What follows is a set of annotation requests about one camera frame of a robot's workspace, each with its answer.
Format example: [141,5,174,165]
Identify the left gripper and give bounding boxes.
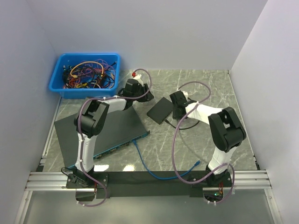
[132,84,155,102]

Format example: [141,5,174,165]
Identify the black cable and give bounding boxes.
[164,98,199,130]

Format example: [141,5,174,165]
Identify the small black network switch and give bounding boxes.
[147,97,173,125]

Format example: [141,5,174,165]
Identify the large black network switch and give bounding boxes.
[54,107,150,168]

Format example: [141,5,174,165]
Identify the blue ethernet cable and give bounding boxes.
[133,140,201,180]

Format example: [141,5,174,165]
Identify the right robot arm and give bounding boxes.
[170,91,246,186]

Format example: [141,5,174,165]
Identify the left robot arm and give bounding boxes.
[74,77,154,188]

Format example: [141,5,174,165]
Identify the blue plastic bin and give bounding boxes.
[49,53,121,99]

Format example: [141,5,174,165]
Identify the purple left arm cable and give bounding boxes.
[78,68,154,207]

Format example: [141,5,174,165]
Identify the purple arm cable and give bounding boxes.
[171,81,235,205]
[78,68,154,207]

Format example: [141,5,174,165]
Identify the tangled cables in bin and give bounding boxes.
[61,58,117,89]

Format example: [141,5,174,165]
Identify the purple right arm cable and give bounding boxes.
[171,81,235,205]

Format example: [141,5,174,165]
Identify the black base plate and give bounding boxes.
[66,171,232,201]

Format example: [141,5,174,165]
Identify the aluminium rail frame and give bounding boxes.
[14,95,281,224]

